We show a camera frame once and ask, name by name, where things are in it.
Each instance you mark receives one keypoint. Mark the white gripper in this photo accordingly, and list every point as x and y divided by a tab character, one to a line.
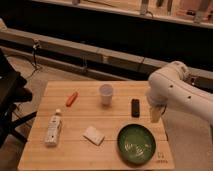
155	99

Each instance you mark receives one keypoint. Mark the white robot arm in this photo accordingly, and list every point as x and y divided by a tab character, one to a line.
168	84

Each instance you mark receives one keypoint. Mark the white sponge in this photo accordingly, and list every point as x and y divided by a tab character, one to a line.
94	135

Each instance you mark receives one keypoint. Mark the green bowl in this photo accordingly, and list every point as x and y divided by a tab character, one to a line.
136	144

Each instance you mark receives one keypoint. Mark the translucent plastic cup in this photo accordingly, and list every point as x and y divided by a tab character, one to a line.
106	94

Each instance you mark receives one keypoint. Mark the wooden folding table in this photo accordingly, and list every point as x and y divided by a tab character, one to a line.
74	152

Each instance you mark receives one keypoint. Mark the clear plastic bottle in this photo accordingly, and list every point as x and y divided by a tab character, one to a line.
54	129

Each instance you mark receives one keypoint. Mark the black equipment stand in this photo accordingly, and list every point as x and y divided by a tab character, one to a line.
12	90

